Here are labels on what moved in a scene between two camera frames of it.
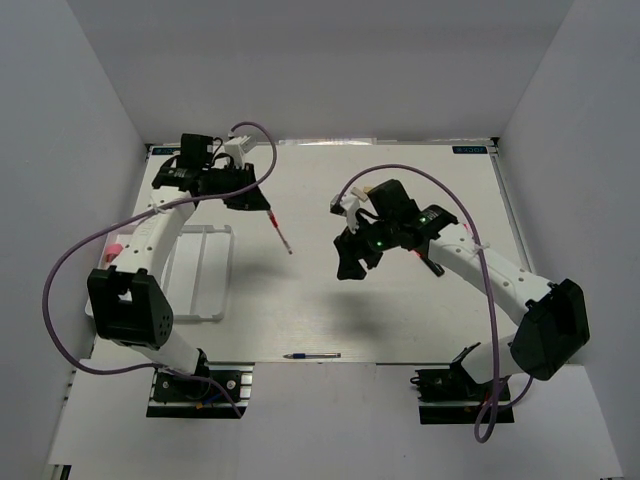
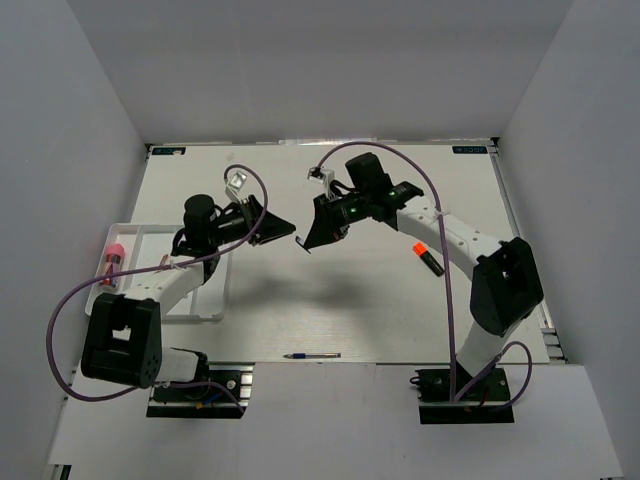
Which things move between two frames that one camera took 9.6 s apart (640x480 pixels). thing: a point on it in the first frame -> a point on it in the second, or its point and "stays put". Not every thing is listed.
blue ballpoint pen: x=314 y=355 stays put
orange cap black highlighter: x=434 y=267 stays put
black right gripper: x=348 y=250 -> x=327 y=227
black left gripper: x=253 y=201 -> x=271 y=228
